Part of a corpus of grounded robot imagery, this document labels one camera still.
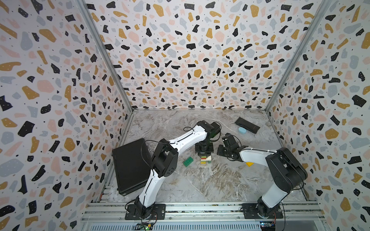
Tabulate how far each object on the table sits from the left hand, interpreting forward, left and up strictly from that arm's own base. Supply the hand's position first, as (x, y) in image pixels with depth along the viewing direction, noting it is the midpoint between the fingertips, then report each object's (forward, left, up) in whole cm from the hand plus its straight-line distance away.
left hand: (209, 157), depth 85 cm
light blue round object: (+25, -27, -7) cm, 38 cm away
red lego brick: (0, +3, -3) cm, 4 cm away
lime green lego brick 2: (0, +3, -8) cm, 9 cm away
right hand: (+9, -7, -7) cm, 13 cm away
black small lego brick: (-2, +4, +8) cm, 9 cm away
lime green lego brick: (0, +4, 0) cm, 4 cm away
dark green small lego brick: (+1, -1, -8) cm, 8 cm away
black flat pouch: (+29, -32, -7) cm, 44 cm away
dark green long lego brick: (0, +13, -7) cm, 15 cm away
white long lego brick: (0, 0, -3) cm, 3 cm away
